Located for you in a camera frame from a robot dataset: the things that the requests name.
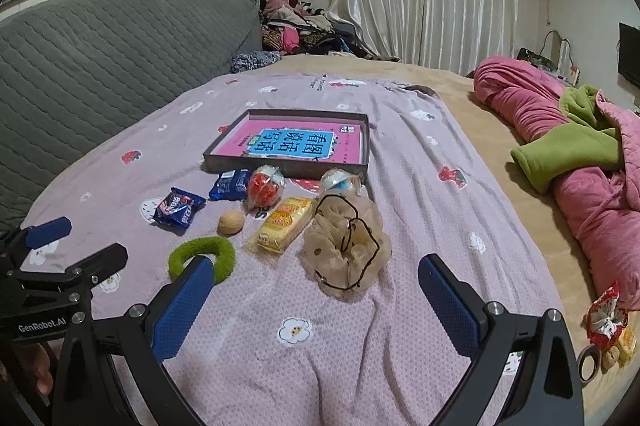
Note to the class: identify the grey quilted headboard cover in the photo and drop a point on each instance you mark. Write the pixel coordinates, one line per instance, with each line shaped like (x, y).
(100, 70)

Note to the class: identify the small yellow packet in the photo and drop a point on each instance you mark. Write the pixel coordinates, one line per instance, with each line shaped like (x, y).
(627, 346)

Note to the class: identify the red snack packet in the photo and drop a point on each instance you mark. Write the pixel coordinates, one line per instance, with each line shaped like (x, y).
(605, 321)

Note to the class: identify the person's left hand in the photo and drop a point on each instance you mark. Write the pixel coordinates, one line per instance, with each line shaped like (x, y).
(42, 368)

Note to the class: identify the white metal rack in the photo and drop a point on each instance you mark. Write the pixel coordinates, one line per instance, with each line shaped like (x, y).
(565, 50)

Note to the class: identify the pile of clothes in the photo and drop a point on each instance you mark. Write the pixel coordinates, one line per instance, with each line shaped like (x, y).
(300, 28)

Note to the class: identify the pink printed bed sheet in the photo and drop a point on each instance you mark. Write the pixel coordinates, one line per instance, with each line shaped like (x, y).
(350, 356)

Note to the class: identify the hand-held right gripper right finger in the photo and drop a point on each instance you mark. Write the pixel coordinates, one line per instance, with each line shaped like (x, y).
(447, 306)

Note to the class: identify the beige blanket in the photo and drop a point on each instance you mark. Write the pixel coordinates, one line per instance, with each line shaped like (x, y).
(540, 216)

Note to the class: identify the green fuzzy hair scrunchie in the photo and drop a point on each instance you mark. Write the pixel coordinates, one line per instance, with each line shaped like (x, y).
(177, 258)

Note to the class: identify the brown walnut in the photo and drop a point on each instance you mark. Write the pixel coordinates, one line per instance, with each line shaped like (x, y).
(231, 223)
(610, 359)

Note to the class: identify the dark patterned bag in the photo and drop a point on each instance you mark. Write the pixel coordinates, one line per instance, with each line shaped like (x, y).
(532, 58)

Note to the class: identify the plastic-wrapped toy egg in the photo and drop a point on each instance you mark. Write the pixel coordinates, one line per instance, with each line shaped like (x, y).
(265, 193)
(336, 181)

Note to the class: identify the tape roll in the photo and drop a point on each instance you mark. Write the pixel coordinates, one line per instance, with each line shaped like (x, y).
(585, 368)

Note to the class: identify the beige mesh hair scrunchie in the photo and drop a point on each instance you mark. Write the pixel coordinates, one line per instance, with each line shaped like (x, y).
(330, 251)

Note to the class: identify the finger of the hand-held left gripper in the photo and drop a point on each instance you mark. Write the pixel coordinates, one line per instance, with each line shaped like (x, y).
(47, 232)
(95, 265)

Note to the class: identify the grey shallow cardboard box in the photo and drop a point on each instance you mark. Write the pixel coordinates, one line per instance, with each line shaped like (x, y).
(235, 163)

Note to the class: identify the yellow cake packet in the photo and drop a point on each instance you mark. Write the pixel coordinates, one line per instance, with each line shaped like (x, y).
(282, 223)

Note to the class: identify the blue patterned cloth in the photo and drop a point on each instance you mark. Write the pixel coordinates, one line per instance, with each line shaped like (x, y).
(252, 61)

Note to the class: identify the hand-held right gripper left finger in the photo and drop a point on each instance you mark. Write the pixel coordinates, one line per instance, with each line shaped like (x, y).
(182, 306)

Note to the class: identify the blue cookie packet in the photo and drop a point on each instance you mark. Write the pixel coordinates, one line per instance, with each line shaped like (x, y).
(227, 185)
(177, 206)

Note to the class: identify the pink quilt with green lining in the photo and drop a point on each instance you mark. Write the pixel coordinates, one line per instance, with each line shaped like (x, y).
(510, 100)

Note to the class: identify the black television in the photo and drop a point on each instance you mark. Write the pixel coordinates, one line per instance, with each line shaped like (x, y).
(630, 55)

